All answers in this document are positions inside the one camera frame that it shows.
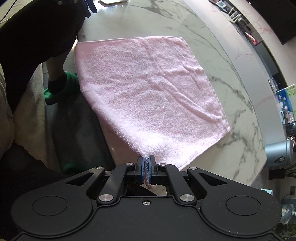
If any pink terry towel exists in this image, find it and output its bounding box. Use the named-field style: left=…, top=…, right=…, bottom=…
left=75, top=36, right=231, bottom=169

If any green slipper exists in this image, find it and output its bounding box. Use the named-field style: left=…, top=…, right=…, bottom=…
left=44, top=71, right=80, bottom=105

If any silver round trash bin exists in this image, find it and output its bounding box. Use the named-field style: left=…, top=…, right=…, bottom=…
left=265, top=139, right=295, bottom=167

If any white wifi router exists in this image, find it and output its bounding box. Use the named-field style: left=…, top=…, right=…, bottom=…
left=226, top=7, right=242, bottom=24

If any lotus painting acrylic frame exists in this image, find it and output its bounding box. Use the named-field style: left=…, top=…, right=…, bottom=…
left=268, top=78, right=295, bottom=124

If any black wall television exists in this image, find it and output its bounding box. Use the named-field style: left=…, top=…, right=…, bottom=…
left=248, top=0, right=296, bottom=45

